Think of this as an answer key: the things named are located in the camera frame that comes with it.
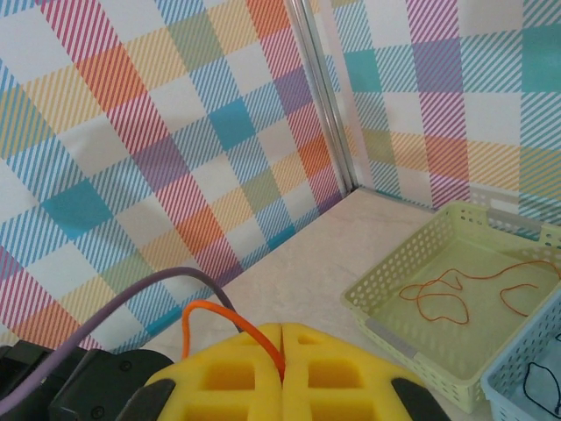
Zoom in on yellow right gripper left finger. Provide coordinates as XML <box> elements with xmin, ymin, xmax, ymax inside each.
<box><xmin>126</xmin><ymin>322</ymin><xmax>286</xmax><ymax>421</ymax></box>

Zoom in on thin orange cable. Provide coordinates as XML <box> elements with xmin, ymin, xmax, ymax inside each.
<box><xmin>399</xmin><ymin>259</ymin><xmax>561</xmax><ymax>325</ymax></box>
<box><xmin>181</xmin><ymin>300</ymin><xmax>286</xmax><ymax>378</ymax></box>

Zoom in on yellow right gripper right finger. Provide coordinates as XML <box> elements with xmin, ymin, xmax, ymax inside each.
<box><xmin>282</xmin><ymin>323</ymin><xmax>449</xmax><ymax>421</ymax></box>

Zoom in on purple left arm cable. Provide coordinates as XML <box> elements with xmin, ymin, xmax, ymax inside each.
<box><xmin>0</xmin><ymin>266</ymin><xmax>243</xmax><ymax>413</ymax></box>

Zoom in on aluminium frame post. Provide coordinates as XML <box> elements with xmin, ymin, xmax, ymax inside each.
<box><xmin>287</xmin><ymin>0</ymin><xmax>365</xmax><ymax>194</ymax></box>

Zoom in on thin black cable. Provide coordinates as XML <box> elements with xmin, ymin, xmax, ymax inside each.
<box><xmin>523</xmin><ymin>332</ymin><xmax>561</xmax><ymax>413</ymax></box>

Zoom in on blue plastic basket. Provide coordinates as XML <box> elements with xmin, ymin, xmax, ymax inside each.
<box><xmin>480</xmin><ymin>289</ymin><xmax>561</xmax><ymax>421</ymax></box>

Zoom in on green plastic basket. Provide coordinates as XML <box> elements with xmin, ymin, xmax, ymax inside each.
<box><xmin>340</xmin><ymin>199</ymin><xmax>561</xmax><ymax>416</ymax></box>

